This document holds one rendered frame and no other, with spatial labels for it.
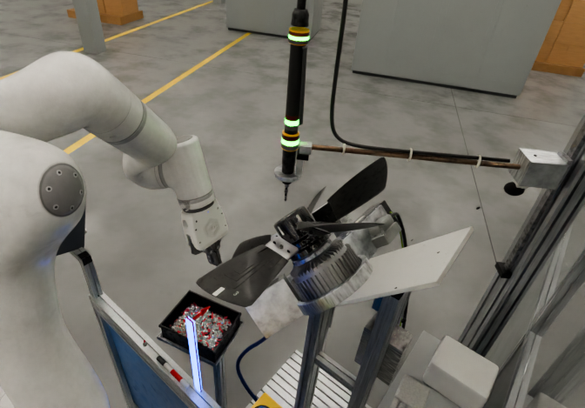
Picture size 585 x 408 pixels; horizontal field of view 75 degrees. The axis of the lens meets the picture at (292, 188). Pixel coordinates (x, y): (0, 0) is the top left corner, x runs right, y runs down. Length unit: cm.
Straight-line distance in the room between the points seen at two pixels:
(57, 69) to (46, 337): 35
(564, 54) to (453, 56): 298
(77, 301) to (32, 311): 217
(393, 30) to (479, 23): 119
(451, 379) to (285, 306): 52
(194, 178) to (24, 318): 43
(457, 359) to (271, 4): 760
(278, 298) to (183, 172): 56
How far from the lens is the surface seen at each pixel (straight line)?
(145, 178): 89
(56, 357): 65
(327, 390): 219
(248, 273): 109
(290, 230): 118
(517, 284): 135
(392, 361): 151
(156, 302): 261
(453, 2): 640
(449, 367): 131
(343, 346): 242
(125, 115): 64
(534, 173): 109
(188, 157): 86
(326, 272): 116
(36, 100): 57
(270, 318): 127
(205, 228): 93
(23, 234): 48
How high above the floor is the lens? 200
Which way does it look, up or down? 35 degrees down
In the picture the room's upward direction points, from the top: 5 degrees clockwise
